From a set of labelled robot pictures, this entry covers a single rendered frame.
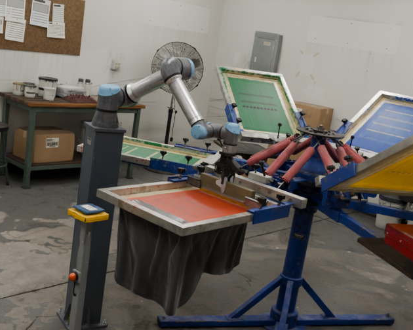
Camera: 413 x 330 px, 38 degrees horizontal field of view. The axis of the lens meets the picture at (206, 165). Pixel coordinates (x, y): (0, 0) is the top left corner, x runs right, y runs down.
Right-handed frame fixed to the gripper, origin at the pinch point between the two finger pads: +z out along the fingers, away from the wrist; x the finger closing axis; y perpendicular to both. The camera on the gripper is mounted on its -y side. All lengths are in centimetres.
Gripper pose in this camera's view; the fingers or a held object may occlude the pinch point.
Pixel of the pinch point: (226, 190)
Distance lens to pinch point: 313.0
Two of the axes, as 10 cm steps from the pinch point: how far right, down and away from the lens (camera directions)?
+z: -1.4, 9.7, 2.1
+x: -6.7, 0.6, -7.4
